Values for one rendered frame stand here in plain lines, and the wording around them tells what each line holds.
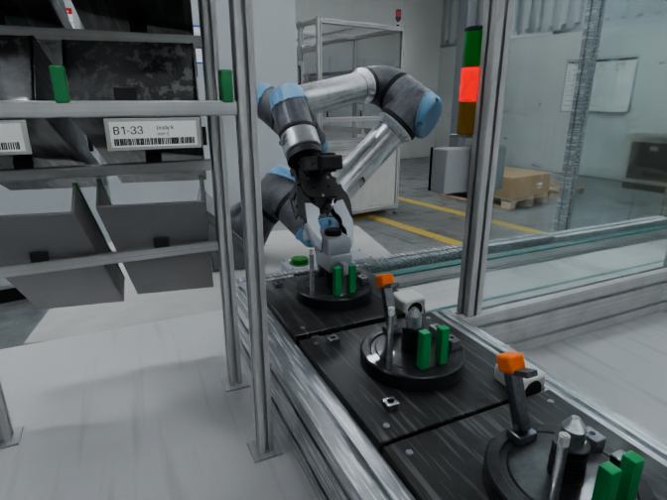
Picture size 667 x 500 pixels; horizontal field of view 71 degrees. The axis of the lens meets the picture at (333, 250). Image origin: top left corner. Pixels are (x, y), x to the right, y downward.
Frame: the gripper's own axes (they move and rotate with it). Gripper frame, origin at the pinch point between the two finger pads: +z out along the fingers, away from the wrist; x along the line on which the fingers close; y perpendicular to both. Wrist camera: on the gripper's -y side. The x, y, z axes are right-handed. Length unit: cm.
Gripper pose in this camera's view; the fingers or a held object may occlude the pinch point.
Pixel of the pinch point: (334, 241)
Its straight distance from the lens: 82.1
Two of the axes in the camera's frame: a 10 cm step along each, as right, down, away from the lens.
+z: 2.7, 9.0, -3.4
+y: -3.1, 4.1, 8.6
